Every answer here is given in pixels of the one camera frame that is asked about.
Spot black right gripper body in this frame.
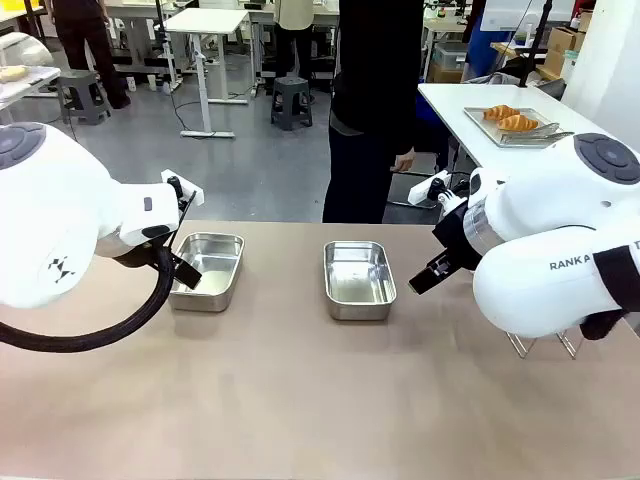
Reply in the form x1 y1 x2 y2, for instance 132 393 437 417
432 202 484 274

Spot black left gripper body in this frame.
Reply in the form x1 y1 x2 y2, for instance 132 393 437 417
147 238 183 271

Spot golden croissant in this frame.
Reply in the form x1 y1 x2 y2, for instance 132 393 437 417
482 104 522 122
496 114 541 133

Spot person's left hand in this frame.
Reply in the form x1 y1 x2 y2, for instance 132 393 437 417
393 148 418 174

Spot steel rectangular container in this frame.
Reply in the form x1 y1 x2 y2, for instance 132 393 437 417
322 240 398 322
167 231 247 314

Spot steel baking tray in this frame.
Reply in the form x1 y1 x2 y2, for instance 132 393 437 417
463 105 567 150

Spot white side table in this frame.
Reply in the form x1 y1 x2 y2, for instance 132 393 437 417
416 81 624 182

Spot steel tongs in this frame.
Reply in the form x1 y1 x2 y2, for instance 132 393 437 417
499 123 577 144

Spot person in black clothes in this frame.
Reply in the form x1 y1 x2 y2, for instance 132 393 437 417
321 0 427 225

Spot grey storage bin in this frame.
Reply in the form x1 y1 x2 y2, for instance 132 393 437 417
431 41 470 84

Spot grey plastic stool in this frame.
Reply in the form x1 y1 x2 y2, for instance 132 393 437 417
270 75 315 132
60 69 113 126

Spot black stand pole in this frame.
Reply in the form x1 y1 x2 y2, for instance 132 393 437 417
518 0 555 89

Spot cardboard box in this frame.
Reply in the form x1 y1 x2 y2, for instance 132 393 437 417
541 26 585 82

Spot white background table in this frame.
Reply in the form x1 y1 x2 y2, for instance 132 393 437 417
0 64 63 113

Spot background person in dark trousers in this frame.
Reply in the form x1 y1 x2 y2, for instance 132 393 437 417
51 0 133 111

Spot white standing desk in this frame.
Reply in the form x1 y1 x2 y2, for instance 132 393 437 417
164 6 252 139

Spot background person in beige top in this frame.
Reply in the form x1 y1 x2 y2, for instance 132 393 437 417
273 0 318 107

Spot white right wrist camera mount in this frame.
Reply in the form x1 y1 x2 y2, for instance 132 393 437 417
408 169 457 207

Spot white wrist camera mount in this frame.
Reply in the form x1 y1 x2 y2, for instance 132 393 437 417
160 169 206 208
408 169 457 207

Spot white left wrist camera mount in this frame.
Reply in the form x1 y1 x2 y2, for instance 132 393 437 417
160 169 206 208

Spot black corrugated cable hose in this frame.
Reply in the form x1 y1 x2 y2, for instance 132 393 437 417
0 244 177 354

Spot steel wire rack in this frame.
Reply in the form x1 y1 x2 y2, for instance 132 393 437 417
505 329 584 361

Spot black strap on right arm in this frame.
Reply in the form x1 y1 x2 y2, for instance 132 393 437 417
579 244 640 342

